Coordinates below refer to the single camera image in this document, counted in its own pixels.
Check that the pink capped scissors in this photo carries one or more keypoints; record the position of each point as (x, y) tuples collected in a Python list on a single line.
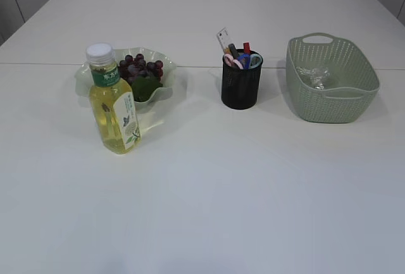
[(230, 61)]

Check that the purple artificial grape bunch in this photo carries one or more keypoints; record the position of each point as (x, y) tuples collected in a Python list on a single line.
[(143, 77)]

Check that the silver glitter pen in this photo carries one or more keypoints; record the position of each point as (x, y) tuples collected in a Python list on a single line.
[(233, 51)]

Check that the blue capped scissors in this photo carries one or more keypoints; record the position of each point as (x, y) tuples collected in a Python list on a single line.
[(249, 61)]

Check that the red glitter pen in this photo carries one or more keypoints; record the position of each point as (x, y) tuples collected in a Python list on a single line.
[(247, 49)]

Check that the clear plastic ruler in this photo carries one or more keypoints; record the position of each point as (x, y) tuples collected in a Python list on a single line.
[(223, 38)]

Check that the green tea plastic bottle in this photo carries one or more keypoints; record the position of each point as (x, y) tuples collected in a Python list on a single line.
[(112, 101)]

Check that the clear plastic sheet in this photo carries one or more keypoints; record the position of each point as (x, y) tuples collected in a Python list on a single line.
[(316, 78)]

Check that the gold glitter pen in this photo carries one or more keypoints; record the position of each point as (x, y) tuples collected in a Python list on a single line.
[(227, 50)]

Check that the black mesh pen holder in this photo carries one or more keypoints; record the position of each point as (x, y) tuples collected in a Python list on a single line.
[(239, 87)]

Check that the pale green ruffled plate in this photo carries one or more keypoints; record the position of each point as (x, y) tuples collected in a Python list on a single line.
[(150, 55)]

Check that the green plastic woven basket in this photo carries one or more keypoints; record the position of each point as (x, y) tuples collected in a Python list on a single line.
[(353, 82)]

